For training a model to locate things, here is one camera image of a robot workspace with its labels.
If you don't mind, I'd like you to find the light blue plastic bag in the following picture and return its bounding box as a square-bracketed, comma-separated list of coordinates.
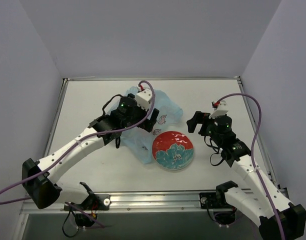
[102, 84, 184, 166]

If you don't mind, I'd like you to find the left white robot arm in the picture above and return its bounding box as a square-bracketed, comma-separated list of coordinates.
[22, 89, 159, 210]

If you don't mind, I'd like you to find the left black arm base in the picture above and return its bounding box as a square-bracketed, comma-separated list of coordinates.
[61, 194, 109, 238]

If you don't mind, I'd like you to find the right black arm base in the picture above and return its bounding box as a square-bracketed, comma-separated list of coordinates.
[199, 192, 237, 228]

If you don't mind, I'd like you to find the red and teal plate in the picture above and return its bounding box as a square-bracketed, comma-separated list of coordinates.
[151, 131, 194, 171]

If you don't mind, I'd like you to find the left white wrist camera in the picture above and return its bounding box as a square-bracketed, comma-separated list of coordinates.
[135, 86, 153, 111]

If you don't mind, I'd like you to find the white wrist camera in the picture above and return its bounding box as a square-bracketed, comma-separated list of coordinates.
[209, 100, 229, 119]
[135, 86, 153, 111]

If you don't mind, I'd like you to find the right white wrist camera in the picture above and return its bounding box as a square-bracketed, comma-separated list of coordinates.
[209, 100, 229, 119]

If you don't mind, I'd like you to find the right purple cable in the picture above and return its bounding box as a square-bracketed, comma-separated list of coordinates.
[216, 92, 286, 240]

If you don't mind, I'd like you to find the purple cable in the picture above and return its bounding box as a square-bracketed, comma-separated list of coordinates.
[0, 80, 156, 230]
[216, 92, 286, 240]

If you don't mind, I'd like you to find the aluminium rail frame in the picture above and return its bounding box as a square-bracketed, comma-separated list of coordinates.
[20, 191, 289, 213]

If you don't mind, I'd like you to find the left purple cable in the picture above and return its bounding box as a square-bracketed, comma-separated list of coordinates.
[0, 80, 156, 230]

